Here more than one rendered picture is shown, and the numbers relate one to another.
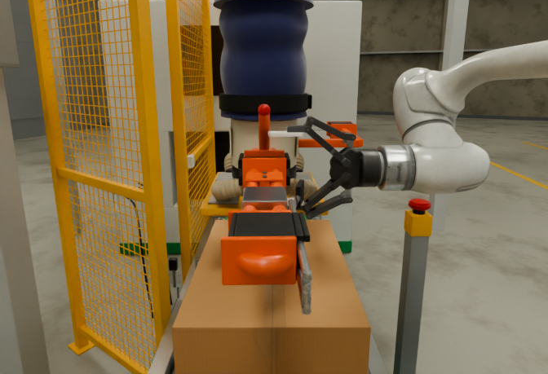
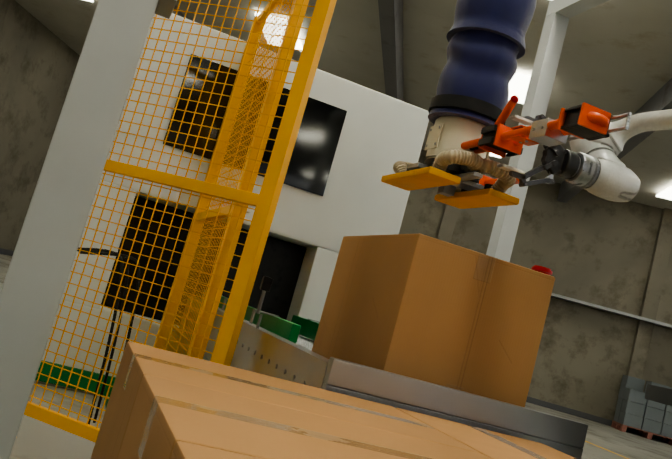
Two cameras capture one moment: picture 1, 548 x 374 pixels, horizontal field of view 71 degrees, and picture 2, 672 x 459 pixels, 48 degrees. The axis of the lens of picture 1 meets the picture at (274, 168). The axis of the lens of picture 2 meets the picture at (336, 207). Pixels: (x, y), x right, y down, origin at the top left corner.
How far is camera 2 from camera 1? 1.57 m
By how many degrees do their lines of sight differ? 26
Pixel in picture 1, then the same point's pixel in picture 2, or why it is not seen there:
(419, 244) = not seen: hidden behind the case
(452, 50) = (508, 211)
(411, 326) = not seen: hidden behind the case
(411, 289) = not seen: hidden behind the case
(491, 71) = (649, 121)
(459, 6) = (523, 163)
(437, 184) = (611, 183)
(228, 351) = (454, 267)
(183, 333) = (426, 241)
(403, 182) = (591, 175)
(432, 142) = (609, 158)
